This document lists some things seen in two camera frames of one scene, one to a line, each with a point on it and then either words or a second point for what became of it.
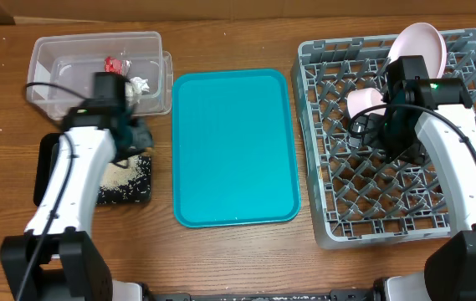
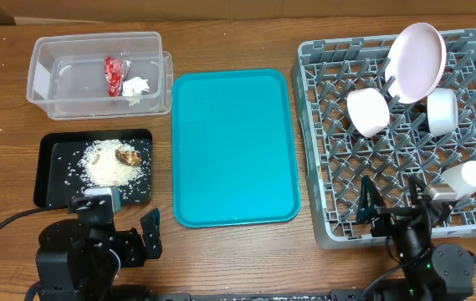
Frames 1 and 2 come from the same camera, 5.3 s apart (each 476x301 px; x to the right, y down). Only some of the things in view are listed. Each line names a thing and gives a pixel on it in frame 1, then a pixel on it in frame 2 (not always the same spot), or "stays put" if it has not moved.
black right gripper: [371, 138] -> [389, 217]
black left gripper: [147, 138] -> [135, 254]
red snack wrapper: [113, 65] stays put
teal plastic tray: [234, 148] stays put
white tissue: [135, 88] stays put
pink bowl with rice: [362, 99] stays put
